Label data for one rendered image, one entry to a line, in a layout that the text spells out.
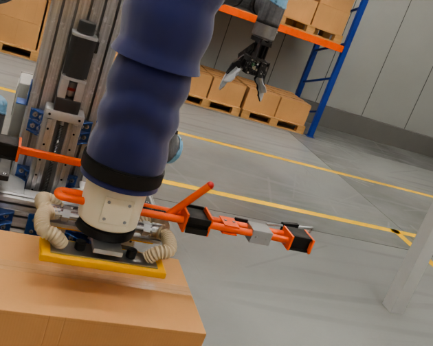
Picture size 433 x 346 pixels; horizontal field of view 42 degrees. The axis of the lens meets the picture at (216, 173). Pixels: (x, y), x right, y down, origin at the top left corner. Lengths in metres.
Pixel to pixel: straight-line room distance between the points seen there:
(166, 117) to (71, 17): 0.75
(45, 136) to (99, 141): 0.63
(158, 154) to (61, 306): 0.47
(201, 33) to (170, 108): 0.20
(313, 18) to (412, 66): 3.31
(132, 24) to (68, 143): 0.81
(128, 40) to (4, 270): 0.71
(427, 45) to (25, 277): 11.11
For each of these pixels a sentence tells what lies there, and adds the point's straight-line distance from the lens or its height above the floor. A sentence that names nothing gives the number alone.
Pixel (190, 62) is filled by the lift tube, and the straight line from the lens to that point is 1.41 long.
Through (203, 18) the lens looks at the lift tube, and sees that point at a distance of 1.39.
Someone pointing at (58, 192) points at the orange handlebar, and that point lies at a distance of 1.56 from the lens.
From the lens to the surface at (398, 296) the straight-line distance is 4.59.
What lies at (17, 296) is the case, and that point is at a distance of 1.56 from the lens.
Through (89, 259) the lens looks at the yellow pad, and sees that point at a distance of 1.52.
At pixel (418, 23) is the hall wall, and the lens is 12.01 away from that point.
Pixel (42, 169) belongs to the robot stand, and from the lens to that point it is 2.14.
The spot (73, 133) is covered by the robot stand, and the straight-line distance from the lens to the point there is 2.07.
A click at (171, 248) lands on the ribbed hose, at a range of 1.58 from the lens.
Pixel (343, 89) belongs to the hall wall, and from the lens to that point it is 11.50.
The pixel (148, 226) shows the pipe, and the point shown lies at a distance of 1.64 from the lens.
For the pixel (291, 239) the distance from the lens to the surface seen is 1.76.
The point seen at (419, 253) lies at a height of 0.53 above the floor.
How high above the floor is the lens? 1.82
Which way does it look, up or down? 17 degrees down
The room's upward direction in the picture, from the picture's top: 20 degrees clockwise
